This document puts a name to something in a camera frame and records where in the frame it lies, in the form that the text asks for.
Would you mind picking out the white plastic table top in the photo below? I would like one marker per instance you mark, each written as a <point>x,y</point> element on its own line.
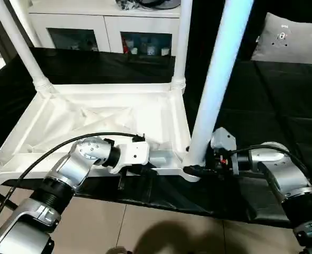
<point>81,116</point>

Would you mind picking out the white plastic table leg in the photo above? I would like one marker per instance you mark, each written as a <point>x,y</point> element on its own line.
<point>23,47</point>
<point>180,42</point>
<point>219,63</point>

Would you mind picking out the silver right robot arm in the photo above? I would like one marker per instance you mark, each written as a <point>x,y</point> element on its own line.
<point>283,174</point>

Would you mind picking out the black work mat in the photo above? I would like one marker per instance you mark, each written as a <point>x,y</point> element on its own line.
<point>272,116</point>

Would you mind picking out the dark robot body part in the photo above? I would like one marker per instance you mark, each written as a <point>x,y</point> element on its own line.
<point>116,251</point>

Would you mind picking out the light grey pillow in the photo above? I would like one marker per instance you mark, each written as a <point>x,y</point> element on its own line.
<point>291,42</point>

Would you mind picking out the white glass-door cabinet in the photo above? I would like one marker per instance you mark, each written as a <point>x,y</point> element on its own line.
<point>92,21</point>

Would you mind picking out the small clutter pile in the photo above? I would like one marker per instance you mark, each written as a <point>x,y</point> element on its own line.
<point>128,4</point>

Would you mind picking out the grey round helmet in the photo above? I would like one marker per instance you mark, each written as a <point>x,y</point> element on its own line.
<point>163,3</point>

